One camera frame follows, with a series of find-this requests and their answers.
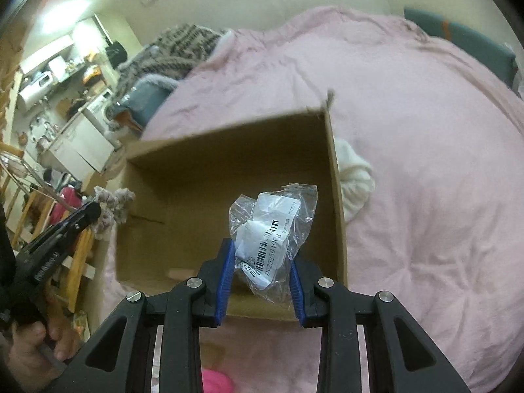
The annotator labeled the white kitchen counter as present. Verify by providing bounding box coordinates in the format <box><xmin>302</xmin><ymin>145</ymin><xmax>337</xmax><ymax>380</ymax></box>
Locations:
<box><xmin>39</xmin><ymin>112</ymin><xmax>117</xmax><ymax>175</ymax></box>

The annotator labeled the bright pink soft item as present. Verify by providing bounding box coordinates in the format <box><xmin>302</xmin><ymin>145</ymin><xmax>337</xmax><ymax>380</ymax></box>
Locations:
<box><xmin>200</xmin><ymin>368</ymin><xmax>233</xmax><ymax>393</ymax></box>

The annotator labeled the teal pillow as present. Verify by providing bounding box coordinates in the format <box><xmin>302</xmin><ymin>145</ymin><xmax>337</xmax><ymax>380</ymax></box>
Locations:
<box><xmin>110</xmin><ymin>76</ymin><xmax>178</xmax><ymax>129</ymax></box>

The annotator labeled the clear plastic bag white label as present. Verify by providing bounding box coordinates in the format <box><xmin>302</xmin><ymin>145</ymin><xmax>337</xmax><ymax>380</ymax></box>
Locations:
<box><xmin>228</xmin><ymin>182</ymin><xmax>319</xmax><ymax>296</ymax></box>

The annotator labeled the grey fuzzy sock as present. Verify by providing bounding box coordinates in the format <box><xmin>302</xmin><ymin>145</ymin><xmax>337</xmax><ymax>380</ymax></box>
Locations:
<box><xmin>92</xmin><ymin>186</ymin><xmax>136</xmax><ymax>240</ymax></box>

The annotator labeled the white microwave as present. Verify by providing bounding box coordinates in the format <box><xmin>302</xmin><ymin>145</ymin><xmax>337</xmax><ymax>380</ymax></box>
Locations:
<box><xmin>18</xmin><ymin>70</ymin><xmax>55</xmax><ymax>109</ymax></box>

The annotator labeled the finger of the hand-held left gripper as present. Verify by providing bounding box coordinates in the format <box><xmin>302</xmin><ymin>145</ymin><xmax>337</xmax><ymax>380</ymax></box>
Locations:
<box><xmin>25</xmin><ymin>201</ymin><xmax>102</xmax><ymax>258</ymax></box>

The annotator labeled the wooden chair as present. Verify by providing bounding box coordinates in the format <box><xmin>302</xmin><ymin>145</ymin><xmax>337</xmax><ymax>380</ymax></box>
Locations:
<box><xmin>0</xmin><ymin>141</ymin><xmax>97</xmax><ymax>314</ymax></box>

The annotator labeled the white washing machine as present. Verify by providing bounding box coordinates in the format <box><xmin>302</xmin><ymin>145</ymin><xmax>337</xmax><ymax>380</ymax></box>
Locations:
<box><xmin>82</xmin><ymin>88</ymin><xmax>121</xmax><ymax>148</ymax></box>

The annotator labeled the pink suitcase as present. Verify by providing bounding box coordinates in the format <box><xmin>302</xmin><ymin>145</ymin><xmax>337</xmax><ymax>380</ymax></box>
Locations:
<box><xmin>51</xmin><ymin>186</ymin><xmax>84</xmax><ymax>230</ymax></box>

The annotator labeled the pink blanket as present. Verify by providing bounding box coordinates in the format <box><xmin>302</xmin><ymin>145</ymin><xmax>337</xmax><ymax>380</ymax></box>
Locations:
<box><xmin>96</xmin><ymin>6</ymin><xmax>524</xmax><ymax>393</ymax></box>

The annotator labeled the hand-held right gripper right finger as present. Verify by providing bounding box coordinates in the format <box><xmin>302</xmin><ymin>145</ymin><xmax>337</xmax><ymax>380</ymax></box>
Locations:
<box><xmin>289</xmin><ymin>251</ymin><xmax>472</xmax><ymax>393</ymax></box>

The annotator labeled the grey patterned knit blanket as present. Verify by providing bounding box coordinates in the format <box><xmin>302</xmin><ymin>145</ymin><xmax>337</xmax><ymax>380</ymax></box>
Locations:
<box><xmin>112</xmin><ymin>24</ymin><xmax>230</xmax><ymax>109</ymax></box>

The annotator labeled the person's left hand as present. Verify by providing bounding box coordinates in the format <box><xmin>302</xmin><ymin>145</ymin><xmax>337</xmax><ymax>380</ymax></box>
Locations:
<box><xmin>0</xmin><ymin>284</ymin><xmax>88</xmax><ymax>393</ymax></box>

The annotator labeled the white fluffy cloth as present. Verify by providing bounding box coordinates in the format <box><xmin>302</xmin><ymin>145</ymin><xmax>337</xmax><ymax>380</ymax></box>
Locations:
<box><xmin>335</xmin><ymin>138</ymin><xmax>376</xmax><ymax>224</ymax></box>

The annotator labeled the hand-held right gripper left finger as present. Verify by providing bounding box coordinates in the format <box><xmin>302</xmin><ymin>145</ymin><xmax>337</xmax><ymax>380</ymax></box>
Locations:
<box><xmin>49</xmin><ymin>237</ymin><xmax>236</xmax><ymax>393</ymax></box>

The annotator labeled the brown cardboard box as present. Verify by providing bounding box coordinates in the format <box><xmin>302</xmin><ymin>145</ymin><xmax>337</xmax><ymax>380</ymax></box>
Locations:
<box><xmin>116</xmin><ymin>106</ymin><xmax>348</xmax><ymax>323</ymax></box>

